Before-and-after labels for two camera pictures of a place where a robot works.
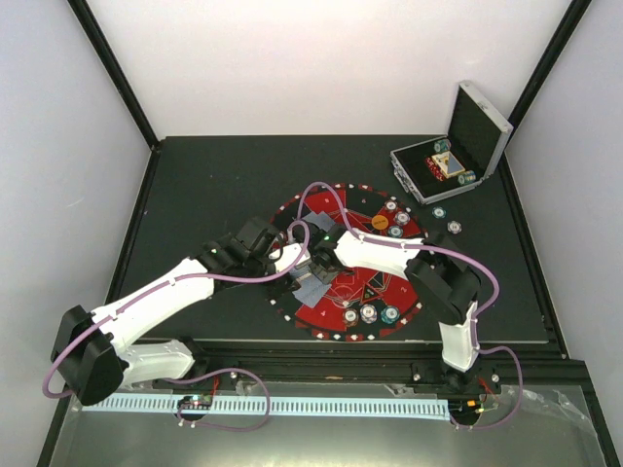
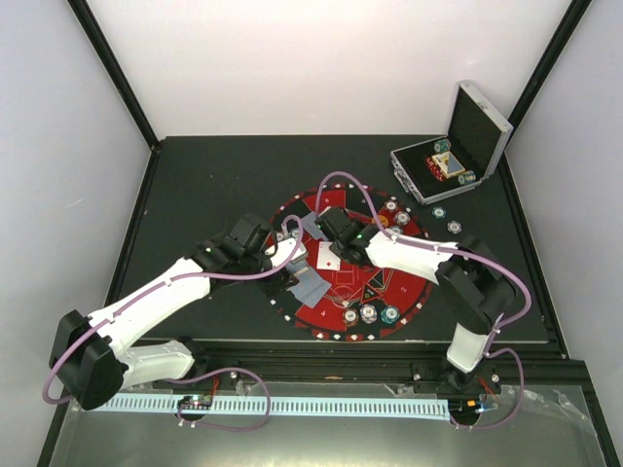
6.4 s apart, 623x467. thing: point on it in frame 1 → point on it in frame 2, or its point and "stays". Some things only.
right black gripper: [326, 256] → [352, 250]
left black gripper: [282, 286] stays
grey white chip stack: [454, 227] stays
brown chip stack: [390, 206] stays
